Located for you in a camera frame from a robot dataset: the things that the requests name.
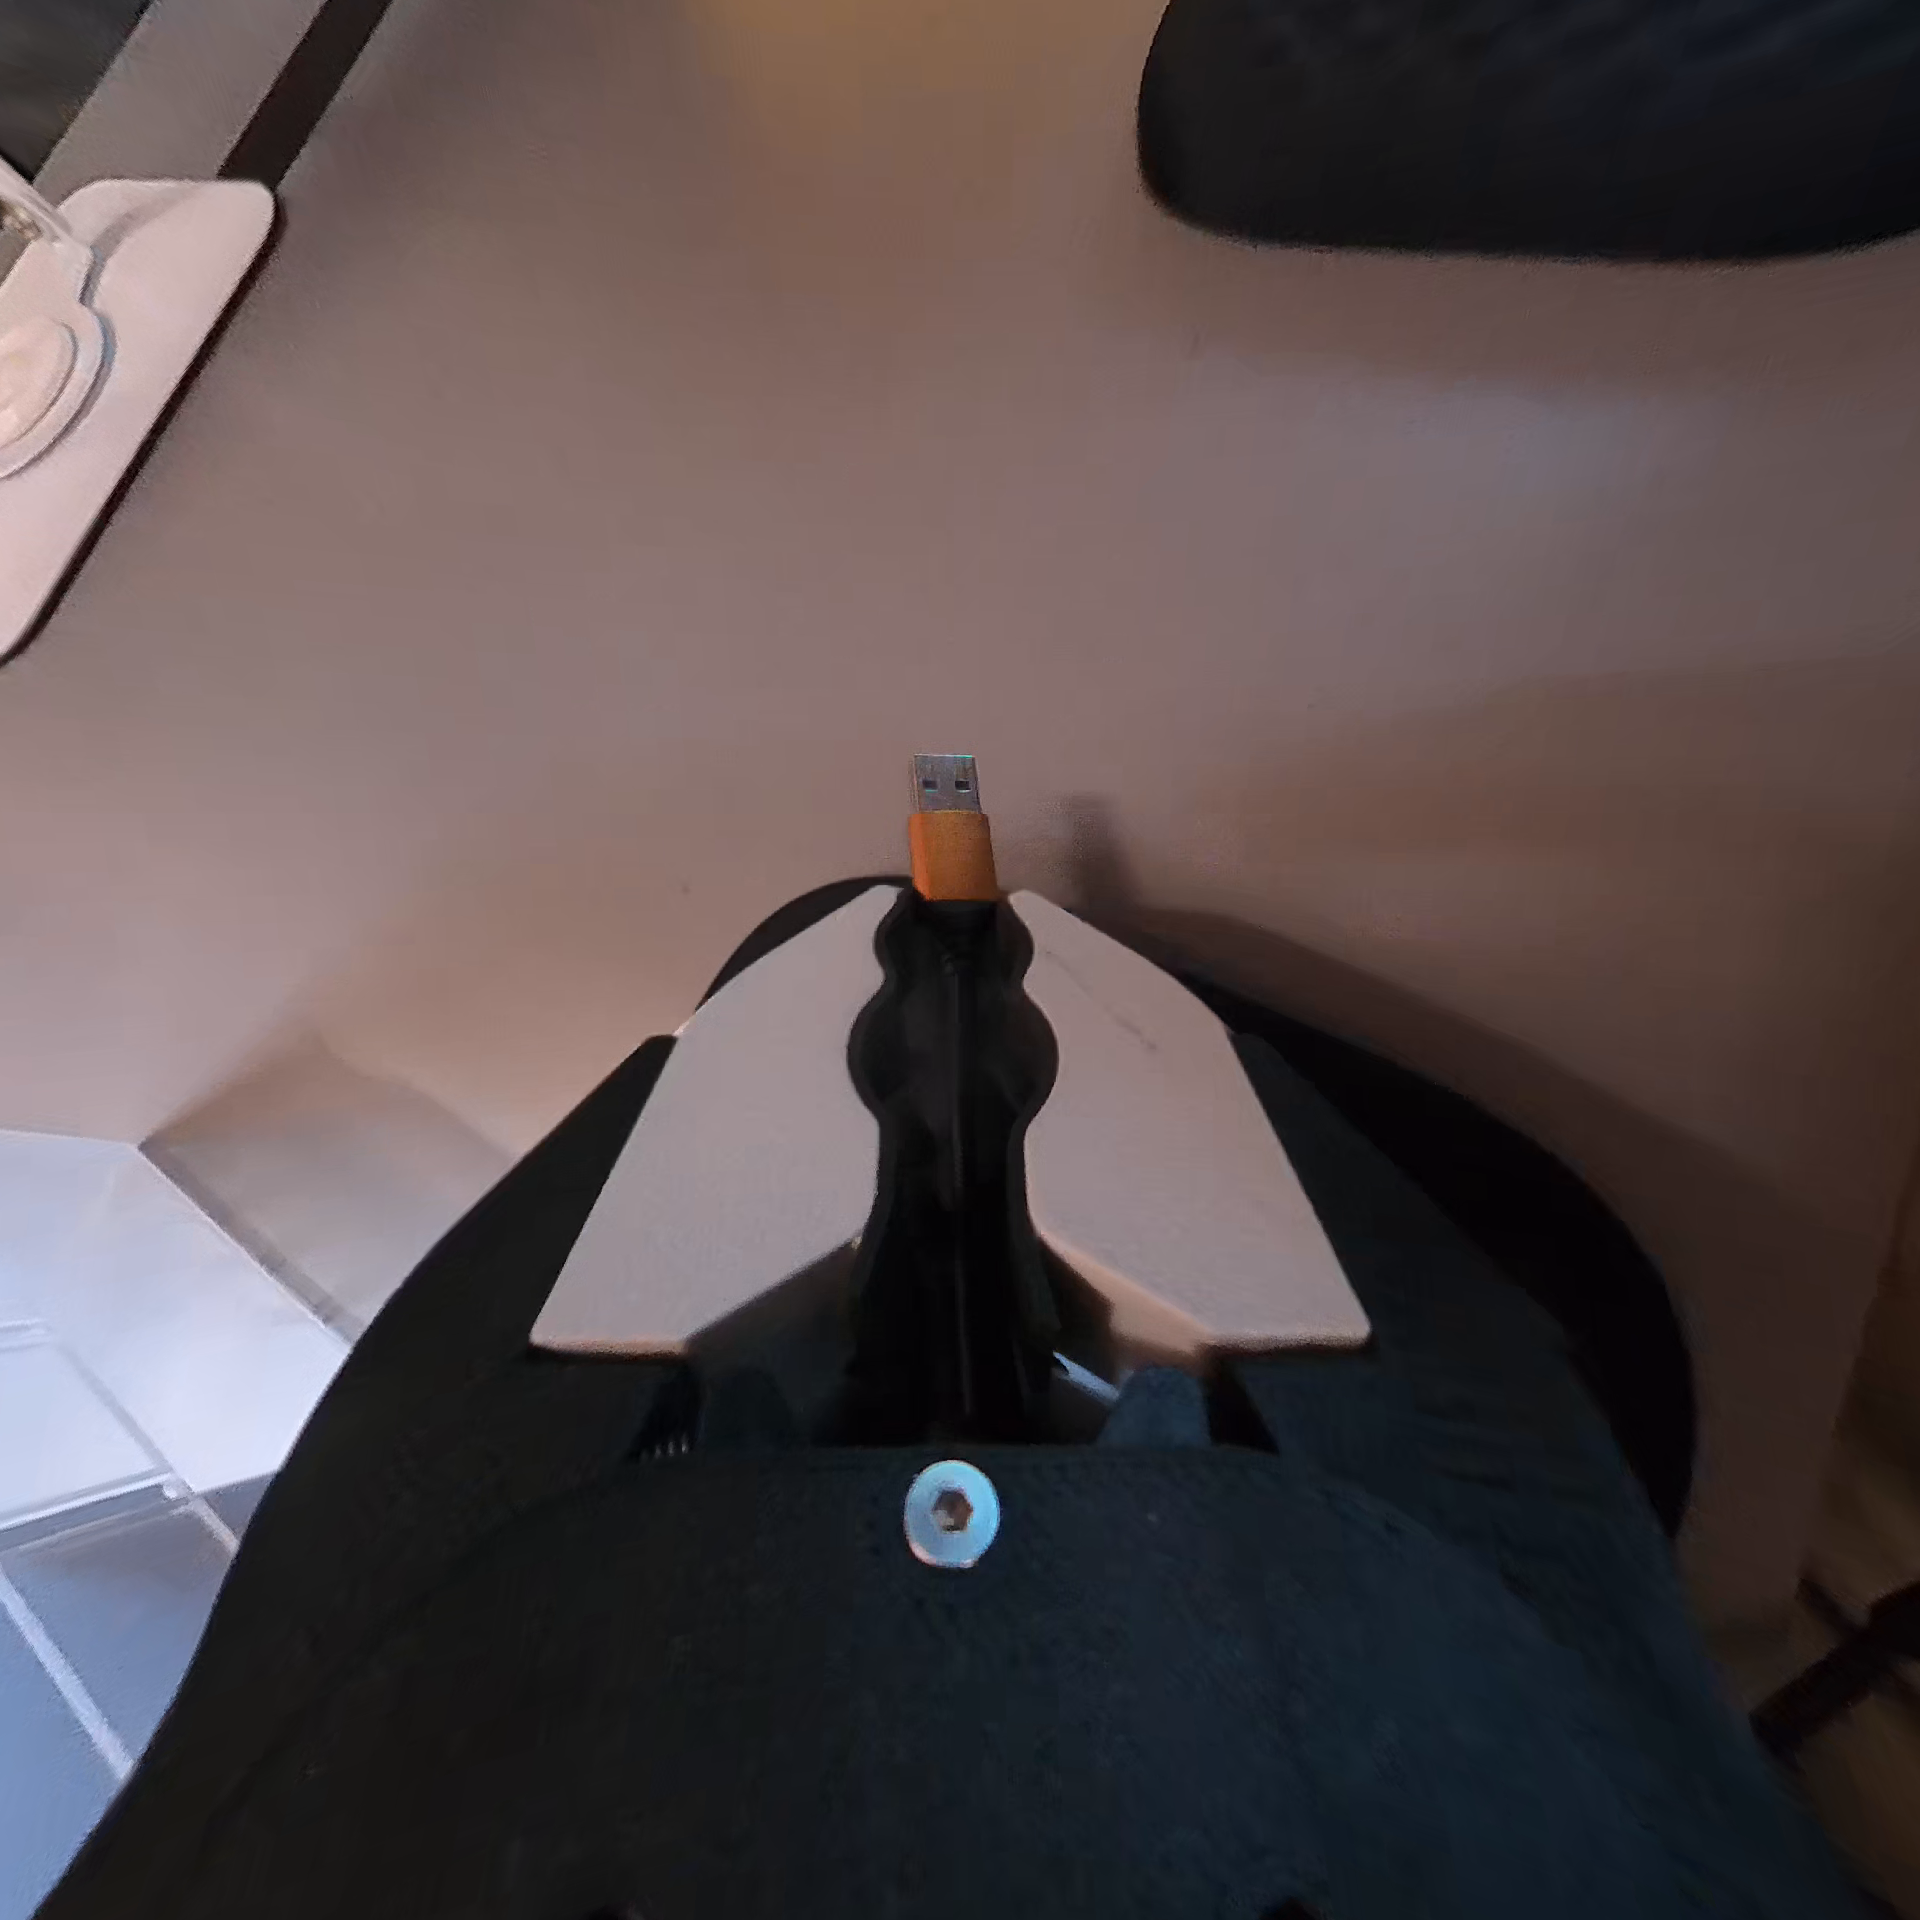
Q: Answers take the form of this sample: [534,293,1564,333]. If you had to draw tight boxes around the white document stand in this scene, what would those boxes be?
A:
[0,157,278,663]

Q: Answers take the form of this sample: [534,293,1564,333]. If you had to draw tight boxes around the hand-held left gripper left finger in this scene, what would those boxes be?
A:
[527,877,964,1443]

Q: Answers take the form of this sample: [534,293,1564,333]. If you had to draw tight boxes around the clear acrylic box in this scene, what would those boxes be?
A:
[0,1127,368,1920]

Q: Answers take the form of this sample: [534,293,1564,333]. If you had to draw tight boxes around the black wrist rest pad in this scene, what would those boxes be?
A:
[1135,0,1920,266]

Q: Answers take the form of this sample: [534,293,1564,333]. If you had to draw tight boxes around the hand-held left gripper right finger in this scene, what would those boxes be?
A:
[957,884,1374,1443]

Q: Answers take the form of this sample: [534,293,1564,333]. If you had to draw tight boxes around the orange usb cable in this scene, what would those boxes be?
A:
[903,751,1003,905]

